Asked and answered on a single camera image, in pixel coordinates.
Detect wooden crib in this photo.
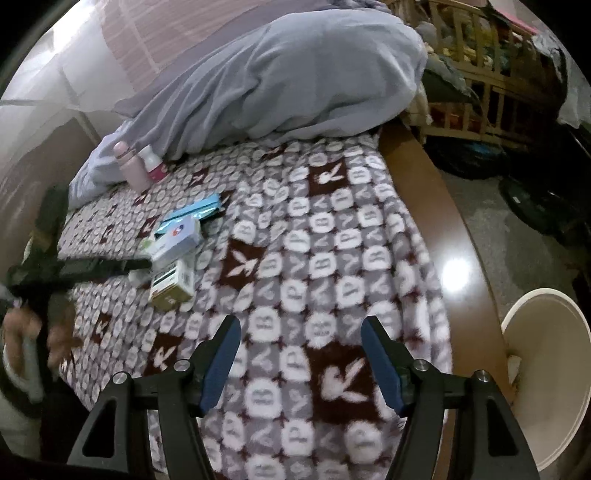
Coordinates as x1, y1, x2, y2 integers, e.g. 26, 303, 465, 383
388, 0, 561, 151

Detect brown wooden bed frame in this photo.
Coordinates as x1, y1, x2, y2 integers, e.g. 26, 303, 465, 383
376, 122, 522, 480

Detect white bottle pink label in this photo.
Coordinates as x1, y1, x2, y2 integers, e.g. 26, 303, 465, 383
139, 145, 167, 183

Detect purple mosquito net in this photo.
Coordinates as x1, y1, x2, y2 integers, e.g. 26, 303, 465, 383
0, 0, 278, 121

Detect white lace cloth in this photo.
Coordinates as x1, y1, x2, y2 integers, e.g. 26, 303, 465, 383
531, 23, 589, 130

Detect grey maroon printed blanket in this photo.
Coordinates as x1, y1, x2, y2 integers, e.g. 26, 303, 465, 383
58, 134, 455, 480

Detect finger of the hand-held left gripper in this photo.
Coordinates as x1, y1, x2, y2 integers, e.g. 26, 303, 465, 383
55, 257, 153, 288

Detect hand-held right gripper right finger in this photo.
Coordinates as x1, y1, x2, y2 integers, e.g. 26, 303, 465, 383
360, 316, 541, 480

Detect white gold carton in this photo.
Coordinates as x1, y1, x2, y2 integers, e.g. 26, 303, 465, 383
148, 258, 197, 311

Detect light blue quilt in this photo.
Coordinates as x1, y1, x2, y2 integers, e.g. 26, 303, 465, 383
69, 11, 428, 199

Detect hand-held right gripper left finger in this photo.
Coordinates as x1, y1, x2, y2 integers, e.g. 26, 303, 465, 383
67, 315, 242, 480

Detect white plastic bucket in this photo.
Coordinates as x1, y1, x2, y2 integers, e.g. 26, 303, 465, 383
500, 287, 591, 474

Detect person's left hand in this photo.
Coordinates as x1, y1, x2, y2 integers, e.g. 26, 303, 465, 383
0, 302, 81, 370

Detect blue flat packet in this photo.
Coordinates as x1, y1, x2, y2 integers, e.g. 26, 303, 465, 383
159, 194, 222, 232

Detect black bag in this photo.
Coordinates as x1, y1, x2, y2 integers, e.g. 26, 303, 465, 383
427, 136, 502, 178

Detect dark grey pillow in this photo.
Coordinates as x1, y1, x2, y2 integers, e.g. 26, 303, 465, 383
422, 58, 472, 100

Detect white box with blue logo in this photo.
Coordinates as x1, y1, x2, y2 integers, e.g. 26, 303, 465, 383
154, 216, 202, 269

